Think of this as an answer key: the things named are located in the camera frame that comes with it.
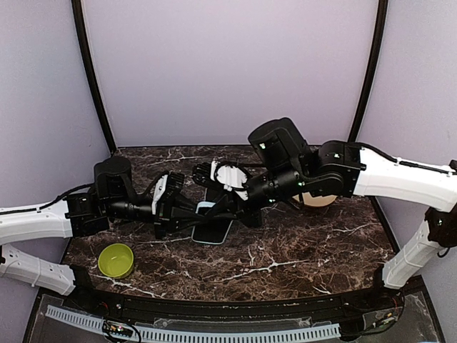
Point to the right black frame post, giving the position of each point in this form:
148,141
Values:
371,67

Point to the left black frame post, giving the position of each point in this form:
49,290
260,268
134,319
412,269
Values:
86,57

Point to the white cable duct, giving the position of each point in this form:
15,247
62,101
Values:
170,330

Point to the light blue phone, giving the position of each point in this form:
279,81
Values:
213,232

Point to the black frame post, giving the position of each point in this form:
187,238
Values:
371,67
86,57

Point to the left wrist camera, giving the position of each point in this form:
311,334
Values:
164,190

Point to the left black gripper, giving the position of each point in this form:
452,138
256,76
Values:
173,224

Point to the black front rail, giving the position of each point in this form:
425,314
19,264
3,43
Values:
337,307

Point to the yellow plate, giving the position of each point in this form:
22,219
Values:
314,202

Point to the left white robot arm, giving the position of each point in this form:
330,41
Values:
89,209

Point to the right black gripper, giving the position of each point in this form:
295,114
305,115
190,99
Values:
251,216

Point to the green bowl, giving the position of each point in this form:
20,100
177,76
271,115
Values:
116,261

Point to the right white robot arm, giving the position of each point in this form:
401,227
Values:
339,168

